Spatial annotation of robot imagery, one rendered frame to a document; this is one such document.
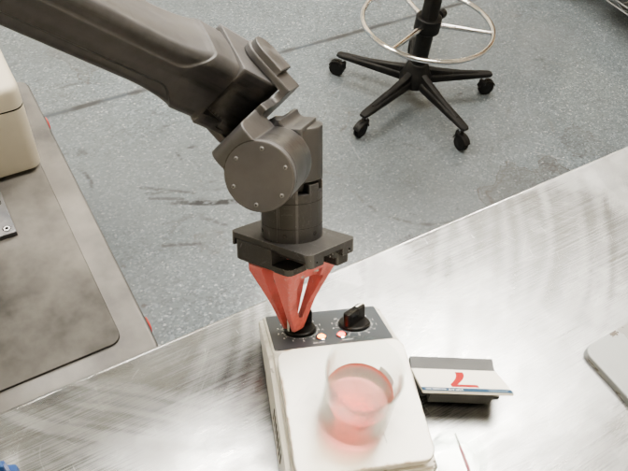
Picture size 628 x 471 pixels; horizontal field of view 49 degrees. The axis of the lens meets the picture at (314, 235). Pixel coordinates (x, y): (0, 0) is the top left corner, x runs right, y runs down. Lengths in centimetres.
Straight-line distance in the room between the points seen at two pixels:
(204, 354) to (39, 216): 74
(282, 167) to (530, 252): 44
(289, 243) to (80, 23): 26
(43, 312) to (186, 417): 61
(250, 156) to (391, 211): 139
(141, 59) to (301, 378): 30
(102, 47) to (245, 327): 36
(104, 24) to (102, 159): 153
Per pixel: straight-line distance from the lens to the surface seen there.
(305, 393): 61
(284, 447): 62
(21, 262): 134
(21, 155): 145
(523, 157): 219
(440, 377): 72
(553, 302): 84
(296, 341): 67
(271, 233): 62
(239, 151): 53
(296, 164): 53
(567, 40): 278
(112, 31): 51
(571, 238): 92
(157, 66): 54
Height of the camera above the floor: 138
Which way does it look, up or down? 50 degrees down
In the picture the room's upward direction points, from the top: 7 degrees clockwise
